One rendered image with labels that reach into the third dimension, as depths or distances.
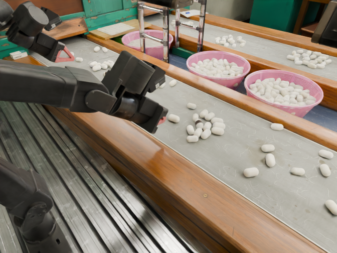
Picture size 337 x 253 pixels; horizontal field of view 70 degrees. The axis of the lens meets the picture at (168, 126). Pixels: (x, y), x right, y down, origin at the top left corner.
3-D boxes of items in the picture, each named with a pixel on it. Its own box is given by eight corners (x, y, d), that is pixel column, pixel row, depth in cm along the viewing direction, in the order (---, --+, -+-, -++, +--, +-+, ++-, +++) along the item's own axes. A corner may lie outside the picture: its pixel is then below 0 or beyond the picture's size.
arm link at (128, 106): (132, 85, 54) (109, 75, 48) (147, 98, 51) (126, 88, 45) (116, 111, 55) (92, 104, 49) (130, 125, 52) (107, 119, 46)
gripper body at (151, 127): (138, 93, 61) (118, 84, 55) (168, 110, 55) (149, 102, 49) (127, 116, 61) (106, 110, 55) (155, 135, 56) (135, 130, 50)
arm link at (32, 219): (33, 172, 52) (4, 184, 50) (43, 201, 46) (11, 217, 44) (43, 190, 56) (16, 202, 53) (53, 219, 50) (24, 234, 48)
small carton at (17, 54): (14, 59, 106) (12, 55, 105) (11, 57, 108) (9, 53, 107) (27, 55, 110) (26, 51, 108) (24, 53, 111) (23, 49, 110)
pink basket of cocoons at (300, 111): (296, 140, 79) (306, 117, 73) (226, 108, 93) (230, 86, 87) (323, 107, 94) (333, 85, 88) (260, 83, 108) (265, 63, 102)
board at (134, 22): (105, 40, 125) (104, 37, 124) (89, 33, 133) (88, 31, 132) (151, 25, 143) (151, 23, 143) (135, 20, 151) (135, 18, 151)
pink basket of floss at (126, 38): (172, 66, 122) (172, 47, 116) (119, 66, 122) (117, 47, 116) (173, 46, 142) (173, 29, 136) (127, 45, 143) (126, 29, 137)
